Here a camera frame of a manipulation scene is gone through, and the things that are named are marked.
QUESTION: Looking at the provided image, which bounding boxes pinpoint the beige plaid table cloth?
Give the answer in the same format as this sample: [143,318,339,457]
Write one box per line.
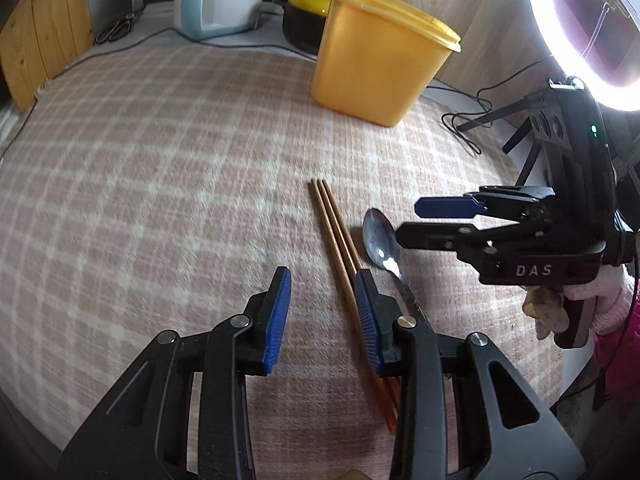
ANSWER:
[0,0,571,480]

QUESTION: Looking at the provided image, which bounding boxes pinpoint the yellow plastic container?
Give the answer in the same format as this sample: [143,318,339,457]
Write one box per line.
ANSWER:
[309,0,462,127]

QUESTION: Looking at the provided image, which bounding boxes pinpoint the ring light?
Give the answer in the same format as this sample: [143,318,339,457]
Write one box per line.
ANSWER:
[527,0,640,112]

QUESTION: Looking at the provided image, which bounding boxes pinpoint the metal spoon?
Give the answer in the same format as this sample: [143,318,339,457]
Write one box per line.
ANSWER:
[362,208,428,326]

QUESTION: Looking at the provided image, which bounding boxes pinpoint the white and blue electric kettle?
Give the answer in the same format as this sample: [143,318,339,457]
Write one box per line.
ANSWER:
[173,0,271,41]

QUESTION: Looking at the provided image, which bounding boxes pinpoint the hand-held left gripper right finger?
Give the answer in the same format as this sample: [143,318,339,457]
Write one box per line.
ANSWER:
[354,268,586,480]

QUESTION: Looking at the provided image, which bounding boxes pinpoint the black pot with yellow lid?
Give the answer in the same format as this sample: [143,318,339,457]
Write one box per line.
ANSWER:
[281,0,333,56]

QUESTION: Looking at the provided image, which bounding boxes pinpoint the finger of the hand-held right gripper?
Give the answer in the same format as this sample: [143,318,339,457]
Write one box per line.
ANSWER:
[414,185,558,222]
[395,220,533,263]

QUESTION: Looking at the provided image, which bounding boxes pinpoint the gold chopstick with red end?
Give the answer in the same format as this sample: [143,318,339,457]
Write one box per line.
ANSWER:
[320,179,403,426]
[310,179,396,433]

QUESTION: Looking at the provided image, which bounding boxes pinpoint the black tripod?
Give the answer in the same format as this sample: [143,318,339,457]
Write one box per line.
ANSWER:
[457,92,551,186]

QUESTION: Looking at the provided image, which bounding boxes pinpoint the light oak wooden board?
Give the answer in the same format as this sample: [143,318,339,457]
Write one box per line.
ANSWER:
[395,0,556,96]

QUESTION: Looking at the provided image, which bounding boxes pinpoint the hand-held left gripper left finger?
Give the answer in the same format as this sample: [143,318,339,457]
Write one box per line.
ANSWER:
[57,266,293,480]

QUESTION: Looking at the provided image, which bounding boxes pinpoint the thin black cable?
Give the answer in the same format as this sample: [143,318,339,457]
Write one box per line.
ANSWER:
[440,55,551,157]

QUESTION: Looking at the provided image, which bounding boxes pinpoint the person's right forearm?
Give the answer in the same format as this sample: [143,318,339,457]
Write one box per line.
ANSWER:
[592,262,640,421]

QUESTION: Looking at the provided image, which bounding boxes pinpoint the black scissors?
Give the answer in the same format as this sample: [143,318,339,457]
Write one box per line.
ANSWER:
[95,12,146,44]

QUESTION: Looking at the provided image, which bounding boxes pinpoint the brown wooden panel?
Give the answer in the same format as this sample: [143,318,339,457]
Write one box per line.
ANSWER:
[0,0,96,113]

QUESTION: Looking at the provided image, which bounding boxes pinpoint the person's right hand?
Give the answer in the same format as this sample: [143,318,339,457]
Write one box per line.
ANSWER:
[522,285,571,341]

